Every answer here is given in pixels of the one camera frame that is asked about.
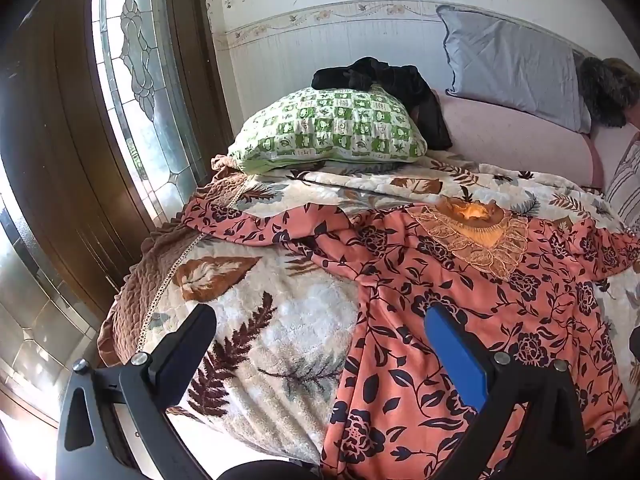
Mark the orange floral garment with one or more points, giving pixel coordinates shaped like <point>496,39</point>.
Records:
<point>523,286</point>

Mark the dark wooden door frame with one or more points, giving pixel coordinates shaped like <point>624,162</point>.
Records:
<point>80,219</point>

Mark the green white patterned pillow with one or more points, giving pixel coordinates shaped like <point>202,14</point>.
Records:
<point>337,125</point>

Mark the stained glass window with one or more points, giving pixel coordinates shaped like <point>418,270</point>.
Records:
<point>141,89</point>

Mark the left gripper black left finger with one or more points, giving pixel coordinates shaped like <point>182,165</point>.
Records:
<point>91,441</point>

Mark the pink quilted bolster cushion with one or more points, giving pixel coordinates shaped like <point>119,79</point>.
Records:
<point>499,136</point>

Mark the dark furry cushion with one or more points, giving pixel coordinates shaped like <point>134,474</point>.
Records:
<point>609,88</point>

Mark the black garment on pillow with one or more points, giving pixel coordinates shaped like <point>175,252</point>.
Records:
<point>404,83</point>

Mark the grey pillow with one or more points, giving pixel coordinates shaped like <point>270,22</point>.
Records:
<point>503,62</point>

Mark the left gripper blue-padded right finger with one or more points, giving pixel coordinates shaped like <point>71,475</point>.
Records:
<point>550,443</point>

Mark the striped pillow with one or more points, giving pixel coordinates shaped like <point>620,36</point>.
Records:
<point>623,194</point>

